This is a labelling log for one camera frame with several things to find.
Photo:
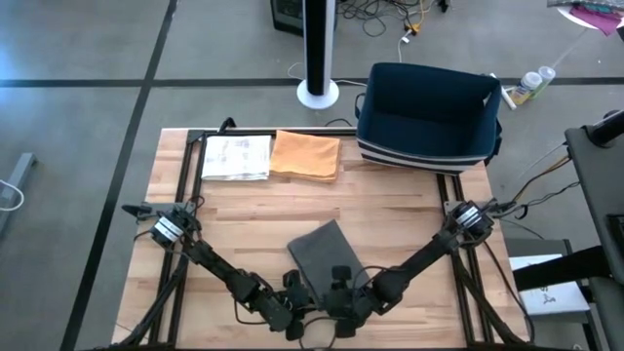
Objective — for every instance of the dark grey towel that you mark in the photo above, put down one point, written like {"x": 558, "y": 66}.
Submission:
{"x": 326, "y": 253}

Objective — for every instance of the white plaid towel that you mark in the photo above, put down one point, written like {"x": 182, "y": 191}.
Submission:
{"x": 236, "y": 156}

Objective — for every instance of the bottle with yellow label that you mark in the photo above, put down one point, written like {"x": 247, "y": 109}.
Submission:
{"x": 525, "y": 88}

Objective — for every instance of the orange towel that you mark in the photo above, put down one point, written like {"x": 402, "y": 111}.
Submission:
{"x": 304, "y": 156}

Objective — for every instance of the white box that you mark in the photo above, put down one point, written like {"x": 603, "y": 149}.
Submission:
{"x": 551, "y": 297}

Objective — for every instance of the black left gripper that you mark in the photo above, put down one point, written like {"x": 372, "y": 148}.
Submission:
{"x": 285, "y": 314}

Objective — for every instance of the grey metal bracket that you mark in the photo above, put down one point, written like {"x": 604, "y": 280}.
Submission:
{"x": 22, "y": 170}

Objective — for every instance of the white round table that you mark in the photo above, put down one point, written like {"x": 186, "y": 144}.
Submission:
{"x": 568, "y": 17}

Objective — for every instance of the magenta cloth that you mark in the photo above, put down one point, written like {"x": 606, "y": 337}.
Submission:
{"x": 599, "y": 17}

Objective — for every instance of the black white tower fan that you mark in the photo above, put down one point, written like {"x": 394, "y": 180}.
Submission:
{"x": 317, "y": 49}

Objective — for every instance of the black box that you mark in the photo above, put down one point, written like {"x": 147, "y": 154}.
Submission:
{"x": 287, "y": 14}

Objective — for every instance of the navy white striped fabric bin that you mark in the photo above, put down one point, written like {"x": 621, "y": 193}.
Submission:
{"x": 429, "y": 114}

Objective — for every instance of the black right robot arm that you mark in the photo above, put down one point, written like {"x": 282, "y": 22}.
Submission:
{"x": 424, "y": 253}

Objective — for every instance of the yellow plug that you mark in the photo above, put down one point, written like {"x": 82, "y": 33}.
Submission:
{"x": 413, "y": 27}

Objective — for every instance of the white tube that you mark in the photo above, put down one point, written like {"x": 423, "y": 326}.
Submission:
{"x": 509, "y": 100}

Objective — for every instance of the black aluminium table frame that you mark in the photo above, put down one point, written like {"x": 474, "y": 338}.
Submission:
{"x": 244, "y": 131}

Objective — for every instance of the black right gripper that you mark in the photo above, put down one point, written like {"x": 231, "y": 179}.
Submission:
{"x": 353, "y": 304}

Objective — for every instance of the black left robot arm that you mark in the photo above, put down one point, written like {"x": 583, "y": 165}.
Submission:
{"x": 214, "y": 263}

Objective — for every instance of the clear plastic cup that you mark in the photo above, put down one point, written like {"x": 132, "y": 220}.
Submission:
{"x": 546, "y": 75}

